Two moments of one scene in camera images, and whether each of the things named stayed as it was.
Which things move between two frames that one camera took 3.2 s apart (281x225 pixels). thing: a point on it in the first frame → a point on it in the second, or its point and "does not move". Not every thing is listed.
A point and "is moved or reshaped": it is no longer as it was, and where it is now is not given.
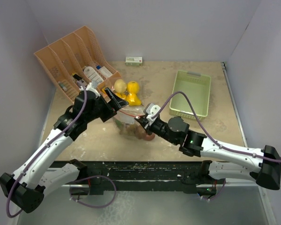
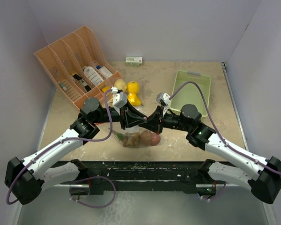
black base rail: [96, 176] does not move
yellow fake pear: [133, 100] does not move
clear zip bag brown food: [126, 123] is moved or reshaped
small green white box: [134, 61] does not move
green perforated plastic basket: [197, 87] does not move
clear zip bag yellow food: [128, 91] does not move
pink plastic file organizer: [77, 58] does not move
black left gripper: [111, 110] → [126, 116]
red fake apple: [150, 137] → [155, 139]
